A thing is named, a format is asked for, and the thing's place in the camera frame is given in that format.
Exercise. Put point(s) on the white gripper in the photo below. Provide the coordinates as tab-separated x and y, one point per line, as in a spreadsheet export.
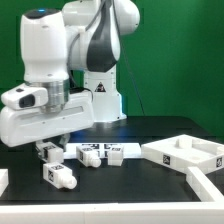
18	127

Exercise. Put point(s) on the white square tabletop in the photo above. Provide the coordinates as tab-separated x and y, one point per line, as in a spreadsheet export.
183	151

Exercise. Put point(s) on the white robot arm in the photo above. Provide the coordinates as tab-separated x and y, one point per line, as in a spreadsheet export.
70	58

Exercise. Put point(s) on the white marker sheet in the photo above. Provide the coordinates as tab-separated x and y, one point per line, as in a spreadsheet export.
130	150

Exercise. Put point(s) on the white obstacle fence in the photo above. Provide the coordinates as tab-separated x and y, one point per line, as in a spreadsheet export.
209	211

